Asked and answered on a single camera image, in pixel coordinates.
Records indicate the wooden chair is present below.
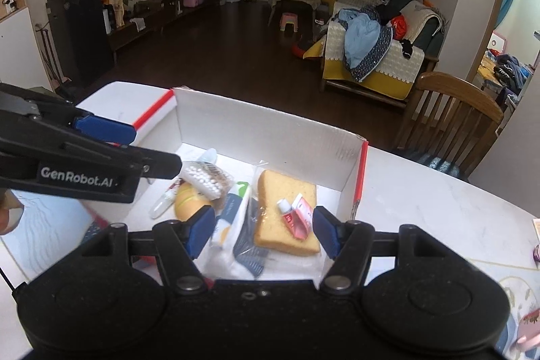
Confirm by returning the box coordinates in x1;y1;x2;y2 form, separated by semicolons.
394;71;505;179

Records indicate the green white marker pen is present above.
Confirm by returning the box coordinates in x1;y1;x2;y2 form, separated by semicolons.
150;176;184;218

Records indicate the sofa with yellow white cover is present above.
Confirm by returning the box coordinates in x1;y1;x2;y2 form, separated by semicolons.
321;0;448;108

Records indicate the wooden shelf with white cabinet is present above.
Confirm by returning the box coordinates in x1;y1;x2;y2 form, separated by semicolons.
0;0;47;86

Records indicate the person's left hand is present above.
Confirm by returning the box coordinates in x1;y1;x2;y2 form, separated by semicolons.
0;191;24;235

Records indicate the bread slice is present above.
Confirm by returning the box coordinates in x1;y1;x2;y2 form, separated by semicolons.
249;162;334;259

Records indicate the pile of blue clothes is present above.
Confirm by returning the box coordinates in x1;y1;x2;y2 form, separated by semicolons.
337;6;395;82

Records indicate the red cloth bag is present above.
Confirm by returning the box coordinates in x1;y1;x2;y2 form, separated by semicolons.
390;15;408;40

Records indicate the pink stool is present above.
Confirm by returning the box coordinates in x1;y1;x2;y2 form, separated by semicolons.
279;12;299;32

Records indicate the red cardboard box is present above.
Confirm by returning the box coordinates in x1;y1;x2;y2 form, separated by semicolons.
82;87;370;289

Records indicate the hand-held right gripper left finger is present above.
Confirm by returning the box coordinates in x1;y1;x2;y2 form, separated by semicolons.
82;205;217;295

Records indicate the white blue tissue packet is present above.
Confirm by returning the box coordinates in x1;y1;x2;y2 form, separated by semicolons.
198;181;271;280

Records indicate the cotton swab packet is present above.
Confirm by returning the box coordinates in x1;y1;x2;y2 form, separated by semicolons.
179;160;235;200

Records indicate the pink mug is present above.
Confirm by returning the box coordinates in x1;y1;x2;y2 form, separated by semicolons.
512;326;540;352

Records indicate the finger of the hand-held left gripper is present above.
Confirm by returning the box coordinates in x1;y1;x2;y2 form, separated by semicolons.
97;144;183;181
0;84;138;146

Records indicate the small red toothpaste tube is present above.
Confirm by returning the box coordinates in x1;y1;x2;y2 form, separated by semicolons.
277;193;315;240

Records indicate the dark television stand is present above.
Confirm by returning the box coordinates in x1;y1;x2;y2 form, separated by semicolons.
107;0;224;53

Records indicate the yellow toy figure head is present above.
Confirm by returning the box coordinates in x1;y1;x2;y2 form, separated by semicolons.
174;183;214;222

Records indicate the black water dispenser cabinet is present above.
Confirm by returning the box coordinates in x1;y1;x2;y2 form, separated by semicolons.
43;0;114;86

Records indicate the bed with yellow bedding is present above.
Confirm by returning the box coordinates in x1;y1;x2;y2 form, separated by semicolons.
479;52;540;95

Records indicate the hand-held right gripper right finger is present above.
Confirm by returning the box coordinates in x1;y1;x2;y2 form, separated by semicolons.
311;206;443;295

